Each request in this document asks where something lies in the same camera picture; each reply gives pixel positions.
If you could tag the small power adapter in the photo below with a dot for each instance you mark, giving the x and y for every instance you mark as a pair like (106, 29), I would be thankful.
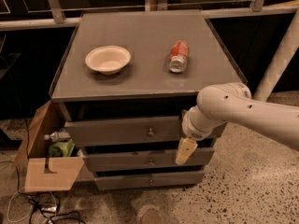
(51, 208)

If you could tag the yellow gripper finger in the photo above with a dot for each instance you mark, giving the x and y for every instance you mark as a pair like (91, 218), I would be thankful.
(186, 147)

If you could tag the brown cardboard box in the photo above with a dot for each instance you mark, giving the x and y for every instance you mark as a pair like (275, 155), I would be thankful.
(43, 173)

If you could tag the grey bottom drawer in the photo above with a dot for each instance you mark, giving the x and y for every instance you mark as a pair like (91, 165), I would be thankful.
(149, 180)

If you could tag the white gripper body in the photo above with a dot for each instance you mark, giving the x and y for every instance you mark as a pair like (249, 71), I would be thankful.
(191, 131)

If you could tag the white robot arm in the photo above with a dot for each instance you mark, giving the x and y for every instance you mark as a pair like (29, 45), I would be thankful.
(234, 102)

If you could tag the white paper bowl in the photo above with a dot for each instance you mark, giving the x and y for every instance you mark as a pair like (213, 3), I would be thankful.
(108, 60)

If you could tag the metal railing frame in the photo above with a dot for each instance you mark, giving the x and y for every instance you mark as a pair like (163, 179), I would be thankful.
(35, 14)

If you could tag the red soda can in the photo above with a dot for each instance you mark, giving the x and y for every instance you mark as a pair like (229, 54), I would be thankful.
(178, 57)

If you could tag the clear plastic bottle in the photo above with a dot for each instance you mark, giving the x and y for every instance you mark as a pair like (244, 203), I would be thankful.
(57, 136)

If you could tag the green plastic bag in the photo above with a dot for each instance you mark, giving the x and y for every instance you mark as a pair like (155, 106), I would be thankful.
(61, 149)

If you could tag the grey drawer cabinet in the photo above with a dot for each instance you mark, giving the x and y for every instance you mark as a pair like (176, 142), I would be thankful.
(145, 87)

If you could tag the grey top drawer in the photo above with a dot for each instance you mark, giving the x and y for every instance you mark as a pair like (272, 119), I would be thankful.
(105, 132)

